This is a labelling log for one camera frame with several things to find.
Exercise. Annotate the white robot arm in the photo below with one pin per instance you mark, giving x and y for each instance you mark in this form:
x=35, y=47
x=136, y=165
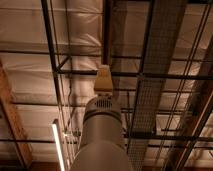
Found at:
x=102, y=146

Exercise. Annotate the black steel ceiling truss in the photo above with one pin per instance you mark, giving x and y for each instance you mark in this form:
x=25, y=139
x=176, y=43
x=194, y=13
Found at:
x=48, y=30

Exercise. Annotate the fluorescent tube light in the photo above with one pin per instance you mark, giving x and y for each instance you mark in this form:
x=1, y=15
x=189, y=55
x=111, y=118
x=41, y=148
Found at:
x=58, y=144

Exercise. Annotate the right wooden ceiling beam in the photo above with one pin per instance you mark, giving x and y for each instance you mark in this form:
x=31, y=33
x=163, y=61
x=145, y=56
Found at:
x=201, y=106

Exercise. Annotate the wooden ceiling beam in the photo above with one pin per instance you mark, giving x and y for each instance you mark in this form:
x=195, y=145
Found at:
x=13, y=120
x=201, y=106

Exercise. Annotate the left wooden ceiling beam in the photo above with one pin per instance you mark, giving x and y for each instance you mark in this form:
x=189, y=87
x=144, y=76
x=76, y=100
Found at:
x=13, y=120

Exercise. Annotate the wire mesh cable tray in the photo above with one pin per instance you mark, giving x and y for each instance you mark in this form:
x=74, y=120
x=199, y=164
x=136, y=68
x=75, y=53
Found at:
x=163, y=25

